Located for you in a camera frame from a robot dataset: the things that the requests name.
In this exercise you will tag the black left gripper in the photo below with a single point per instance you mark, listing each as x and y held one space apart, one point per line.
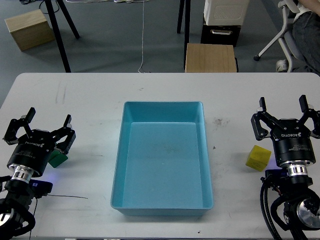
34 148

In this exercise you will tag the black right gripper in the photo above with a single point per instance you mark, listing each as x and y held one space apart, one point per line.
293 145

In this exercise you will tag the green block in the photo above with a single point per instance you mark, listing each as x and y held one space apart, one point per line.
56 158

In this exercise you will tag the yellow block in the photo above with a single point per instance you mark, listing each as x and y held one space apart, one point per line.
258 158

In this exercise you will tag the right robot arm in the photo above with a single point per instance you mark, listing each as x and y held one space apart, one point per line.
285 197

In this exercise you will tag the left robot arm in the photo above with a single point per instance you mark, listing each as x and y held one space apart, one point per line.
15 217

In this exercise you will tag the black drawer box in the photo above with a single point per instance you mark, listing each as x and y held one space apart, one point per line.
220 34

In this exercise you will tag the light wooden box left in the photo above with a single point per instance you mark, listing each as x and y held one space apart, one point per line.
30 29

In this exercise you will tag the white appliance box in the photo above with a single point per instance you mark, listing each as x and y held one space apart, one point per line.
225 12

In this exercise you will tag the black stand legs center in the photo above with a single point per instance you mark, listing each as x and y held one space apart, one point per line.
184 12

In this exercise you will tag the white office chair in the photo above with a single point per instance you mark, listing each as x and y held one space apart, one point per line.
285 37

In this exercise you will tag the seated person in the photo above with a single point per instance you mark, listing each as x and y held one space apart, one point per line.
306 33

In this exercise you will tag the blue plastic tray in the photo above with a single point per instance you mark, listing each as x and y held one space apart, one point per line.
162 166

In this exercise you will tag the black tripod legs left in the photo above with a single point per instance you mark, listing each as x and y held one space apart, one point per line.
56 29

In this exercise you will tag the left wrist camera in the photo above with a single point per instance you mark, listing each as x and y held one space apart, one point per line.
40 188

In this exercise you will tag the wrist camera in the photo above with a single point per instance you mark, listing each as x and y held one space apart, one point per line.
40 188
276 173

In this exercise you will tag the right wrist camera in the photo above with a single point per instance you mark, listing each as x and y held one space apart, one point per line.
276 173

